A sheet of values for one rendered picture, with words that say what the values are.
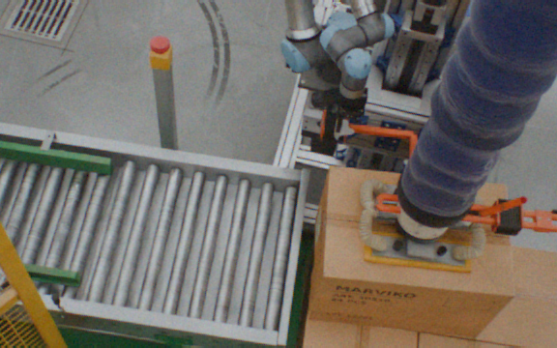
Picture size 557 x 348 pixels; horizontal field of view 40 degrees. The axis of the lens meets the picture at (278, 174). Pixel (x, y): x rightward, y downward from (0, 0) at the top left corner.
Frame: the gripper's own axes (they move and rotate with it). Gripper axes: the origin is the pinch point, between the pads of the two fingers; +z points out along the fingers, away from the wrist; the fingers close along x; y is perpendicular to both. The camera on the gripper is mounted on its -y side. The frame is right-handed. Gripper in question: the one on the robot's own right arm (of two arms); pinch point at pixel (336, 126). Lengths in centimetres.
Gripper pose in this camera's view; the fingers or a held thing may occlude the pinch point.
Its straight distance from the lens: 250.0
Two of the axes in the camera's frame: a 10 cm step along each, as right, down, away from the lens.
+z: -0.7, 5.0, 8.6
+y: 9.9, 1.1, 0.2
